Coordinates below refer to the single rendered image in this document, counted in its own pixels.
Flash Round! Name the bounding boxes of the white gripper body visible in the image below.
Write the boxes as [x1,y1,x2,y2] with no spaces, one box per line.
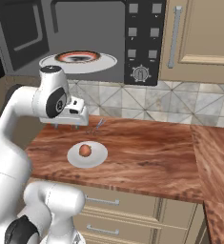
[38,105,91,127]

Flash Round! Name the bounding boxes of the brown onion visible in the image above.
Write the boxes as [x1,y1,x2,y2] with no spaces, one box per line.
[78,143,93,158]

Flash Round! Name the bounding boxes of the glass microwave turntable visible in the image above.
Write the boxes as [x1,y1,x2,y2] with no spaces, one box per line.
[38,50,118,75]

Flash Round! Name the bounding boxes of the microwave round knob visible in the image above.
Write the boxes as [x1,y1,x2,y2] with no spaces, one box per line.
[132,64,152,83]

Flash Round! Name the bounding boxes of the dark grey microwave door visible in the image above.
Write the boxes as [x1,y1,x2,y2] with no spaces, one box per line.
[0,0,51,73]

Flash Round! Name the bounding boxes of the black microwave oven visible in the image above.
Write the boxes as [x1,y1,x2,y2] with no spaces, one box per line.
[39,0,168,87]

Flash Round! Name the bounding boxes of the grey scissors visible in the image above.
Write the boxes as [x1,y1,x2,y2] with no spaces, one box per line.
[86,118,108,136]

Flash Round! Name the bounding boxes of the white round plate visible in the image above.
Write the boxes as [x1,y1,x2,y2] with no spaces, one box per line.
[67,140,109,170]

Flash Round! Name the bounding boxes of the orange rimmed dark bowl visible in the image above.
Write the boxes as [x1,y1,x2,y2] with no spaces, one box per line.
[54,50,103,65]

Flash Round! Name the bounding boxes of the beige drawer front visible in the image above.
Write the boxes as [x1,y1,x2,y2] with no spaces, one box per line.
[75,185,160,223]
[72,213,156,244]

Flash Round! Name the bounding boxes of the beige base cupboard door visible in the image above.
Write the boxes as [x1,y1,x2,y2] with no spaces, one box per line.
[153,197,207,244]

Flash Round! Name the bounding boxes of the grey drawer handle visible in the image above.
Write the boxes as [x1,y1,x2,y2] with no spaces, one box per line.
[86,224,120,236]
[84,194,120,207]

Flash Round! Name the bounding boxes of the grey cupboard door handle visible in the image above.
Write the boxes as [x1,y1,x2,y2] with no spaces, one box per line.
[167,5,184,70]

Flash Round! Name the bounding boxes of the beige wall cupboard door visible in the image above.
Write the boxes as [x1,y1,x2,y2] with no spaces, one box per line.
[157,0,224,86]

